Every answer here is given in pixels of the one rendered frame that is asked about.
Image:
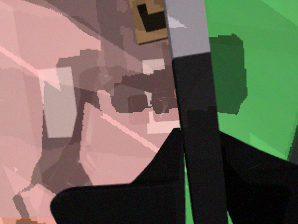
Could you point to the green flat mat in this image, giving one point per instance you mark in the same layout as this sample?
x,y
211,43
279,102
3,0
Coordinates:
x,y
254,56

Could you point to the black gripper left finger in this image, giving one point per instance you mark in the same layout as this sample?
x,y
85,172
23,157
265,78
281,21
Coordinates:
x,y
156,196

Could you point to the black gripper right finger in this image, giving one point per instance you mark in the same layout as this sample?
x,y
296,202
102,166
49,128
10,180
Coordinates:
x,y
260,188

